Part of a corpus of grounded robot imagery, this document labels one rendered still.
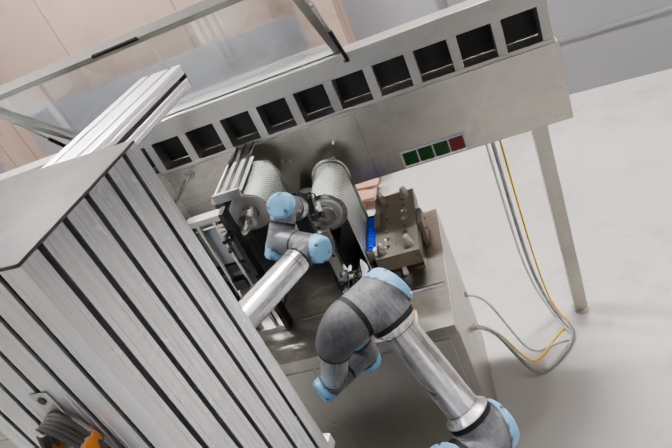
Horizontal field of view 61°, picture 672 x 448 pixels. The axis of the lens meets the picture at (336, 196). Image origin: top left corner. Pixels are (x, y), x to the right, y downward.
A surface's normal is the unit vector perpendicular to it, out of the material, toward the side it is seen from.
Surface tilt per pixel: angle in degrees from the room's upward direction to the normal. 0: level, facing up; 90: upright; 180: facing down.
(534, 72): 90
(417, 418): 90
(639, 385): 0
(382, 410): 90
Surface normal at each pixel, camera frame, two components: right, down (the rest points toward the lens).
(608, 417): -0.37, -0.79
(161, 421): 0.91, -0.21
